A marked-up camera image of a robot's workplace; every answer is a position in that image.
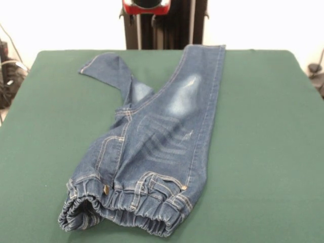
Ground black cable bundle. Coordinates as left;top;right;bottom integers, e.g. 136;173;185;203
0;39;29;110

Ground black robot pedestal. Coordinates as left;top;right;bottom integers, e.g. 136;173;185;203
118;0;210;50

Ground blue denim jeans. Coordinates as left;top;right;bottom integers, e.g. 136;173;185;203
57;44;226;237

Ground dark green tablecloth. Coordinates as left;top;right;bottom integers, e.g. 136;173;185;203
0;49;324;243

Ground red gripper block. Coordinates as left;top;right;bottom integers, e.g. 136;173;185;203
121;0;172;16

